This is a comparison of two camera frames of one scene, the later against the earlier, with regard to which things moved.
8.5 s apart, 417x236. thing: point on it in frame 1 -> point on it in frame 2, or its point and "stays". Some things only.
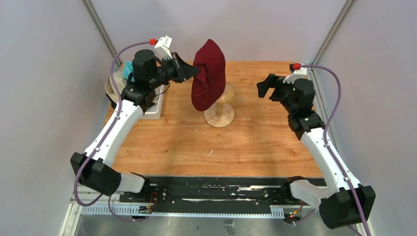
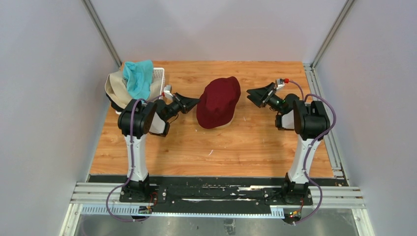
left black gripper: [183, 71] -> [185, 104]
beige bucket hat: [120, 82] stays
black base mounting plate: [213, 191] stays
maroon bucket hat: [208, 82] -> [215, 107]
